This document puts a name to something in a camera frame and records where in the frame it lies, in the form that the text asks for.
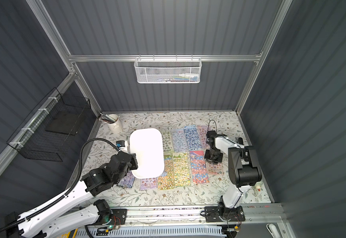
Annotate peach animal sticker sheet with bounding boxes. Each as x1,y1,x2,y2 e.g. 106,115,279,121
206,162,223,175

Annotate purple sticker sheet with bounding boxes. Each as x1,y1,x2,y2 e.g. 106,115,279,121
117,171,135,188

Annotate pink blue fox sticker sheet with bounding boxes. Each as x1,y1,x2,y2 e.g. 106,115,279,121
189,151,209,184

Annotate pink 3D sticker sheet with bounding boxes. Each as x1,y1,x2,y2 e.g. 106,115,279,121
140,178,158,190
197,126,209,149

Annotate light blue sticker sheet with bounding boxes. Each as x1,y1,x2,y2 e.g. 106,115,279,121
171,129,188,153

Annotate white plastic storage tray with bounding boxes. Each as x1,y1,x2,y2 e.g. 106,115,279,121
130,128,165,179

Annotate green mushroom sticker sheet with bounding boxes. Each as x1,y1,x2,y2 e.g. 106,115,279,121
173,153,191,187

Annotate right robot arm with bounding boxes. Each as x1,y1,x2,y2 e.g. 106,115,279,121
204,131,262,212

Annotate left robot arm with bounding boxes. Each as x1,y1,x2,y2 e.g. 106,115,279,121
5,151,138,238

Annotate cream metal pen bucket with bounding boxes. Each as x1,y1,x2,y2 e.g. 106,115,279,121
106,114,123,134

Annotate items in white basket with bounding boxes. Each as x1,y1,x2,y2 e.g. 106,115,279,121
156,73,200,83

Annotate white object bottom right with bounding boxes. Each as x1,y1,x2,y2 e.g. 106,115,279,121
266,223,281,238

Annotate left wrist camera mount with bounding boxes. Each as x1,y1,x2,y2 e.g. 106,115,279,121
116,140,129,153

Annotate black corrugated cable hose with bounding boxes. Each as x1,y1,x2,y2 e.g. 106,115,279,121
0,138,120,238

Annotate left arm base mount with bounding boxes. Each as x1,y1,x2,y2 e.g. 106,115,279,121
95,209,128,226

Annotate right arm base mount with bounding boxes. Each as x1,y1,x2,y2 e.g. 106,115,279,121
200,203,245,223

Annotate white slotted cable duct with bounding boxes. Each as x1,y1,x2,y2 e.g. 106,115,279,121
91,225,227,238

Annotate black wire wall basket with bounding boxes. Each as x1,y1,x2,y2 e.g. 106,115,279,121
7,90,92,162

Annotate white wire wall basket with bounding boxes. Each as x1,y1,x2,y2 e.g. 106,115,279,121
134,59,202,84

